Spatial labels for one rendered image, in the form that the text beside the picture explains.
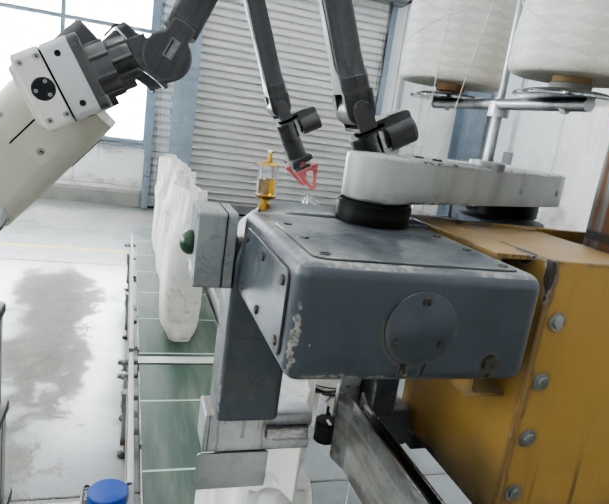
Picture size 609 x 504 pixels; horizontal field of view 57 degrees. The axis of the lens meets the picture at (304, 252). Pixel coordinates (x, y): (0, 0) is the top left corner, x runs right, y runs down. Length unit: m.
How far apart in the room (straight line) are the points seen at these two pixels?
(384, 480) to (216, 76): 7.72
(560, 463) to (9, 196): 1.03
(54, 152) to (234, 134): 7.16
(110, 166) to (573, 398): 7.77
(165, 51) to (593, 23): 0.62
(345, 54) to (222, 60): 7.19
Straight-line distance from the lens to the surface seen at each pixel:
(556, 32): 0.67
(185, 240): 0.67
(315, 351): 0.46
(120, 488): 0.98
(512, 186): 0.86
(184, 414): 2.13
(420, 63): 0.88
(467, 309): 0.51
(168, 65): 0.97
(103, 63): 0.98
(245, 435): 0.77
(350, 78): 1.06
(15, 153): 1.16
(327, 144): 8.59
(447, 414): 0.79
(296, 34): 8.48
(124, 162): 8.21
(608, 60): 0.67
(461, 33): 0.87
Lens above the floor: 1.44
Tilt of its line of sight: 13 degrees down
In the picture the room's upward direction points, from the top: 8 degrees clockwise
